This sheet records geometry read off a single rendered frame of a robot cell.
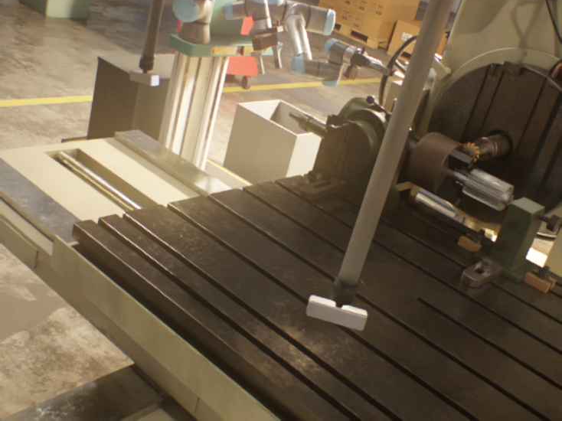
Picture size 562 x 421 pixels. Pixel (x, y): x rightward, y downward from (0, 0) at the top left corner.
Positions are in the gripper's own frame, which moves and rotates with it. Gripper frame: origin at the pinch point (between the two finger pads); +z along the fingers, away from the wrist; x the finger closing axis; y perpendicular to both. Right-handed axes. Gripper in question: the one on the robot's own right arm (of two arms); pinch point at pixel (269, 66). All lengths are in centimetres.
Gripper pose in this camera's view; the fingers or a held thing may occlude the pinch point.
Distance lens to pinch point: 327.3
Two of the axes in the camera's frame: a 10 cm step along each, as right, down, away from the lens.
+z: 1.6, 9.4, 3.0
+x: -5.3, 3.4, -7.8
